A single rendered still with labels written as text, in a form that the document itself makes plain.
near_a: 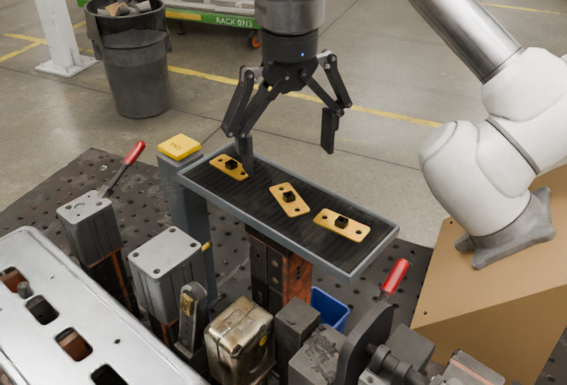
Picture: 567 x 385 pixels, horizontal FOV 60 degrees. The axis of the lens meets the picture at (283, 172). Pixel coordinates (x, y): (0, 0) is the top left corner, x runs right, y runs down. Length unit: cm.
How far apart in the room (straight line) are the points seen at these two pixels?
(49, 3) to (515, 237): 370
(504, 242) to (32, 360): 88
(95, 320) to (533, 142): 85
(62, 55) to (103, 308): 355
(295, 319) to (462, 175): 47
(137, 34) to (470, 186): 248
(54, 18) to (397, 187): 284
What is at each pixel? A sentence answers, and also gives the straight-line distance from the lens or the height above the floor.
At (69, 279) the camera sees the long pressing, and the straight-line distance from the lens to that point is 98.
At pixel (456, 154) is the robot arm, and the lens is 102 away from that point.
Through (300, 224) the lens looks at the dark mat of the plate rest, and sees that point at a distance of 77.
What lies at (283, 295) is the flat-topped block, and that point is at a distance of 90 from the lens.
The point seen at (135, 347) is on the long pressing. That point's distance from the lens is 85.
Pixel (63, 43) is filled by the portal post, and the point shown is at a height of 22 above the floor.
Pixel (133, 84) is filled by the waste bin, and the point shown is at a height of 27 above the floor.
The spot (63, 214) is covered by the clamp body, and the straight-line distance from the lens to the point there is 102.
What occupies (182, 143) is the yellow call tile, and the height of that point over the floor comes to 116.
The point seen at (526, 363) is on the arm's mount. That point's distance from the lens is 114.
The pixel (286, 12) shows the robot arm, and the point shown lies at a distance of 61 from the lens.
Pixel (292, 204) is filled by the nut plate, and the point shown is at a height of 116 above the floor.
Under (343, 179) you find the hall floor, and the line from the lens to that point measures 279.
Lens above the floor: 168
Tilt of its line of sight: 36 degrees down
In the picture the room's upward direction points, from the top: straight up
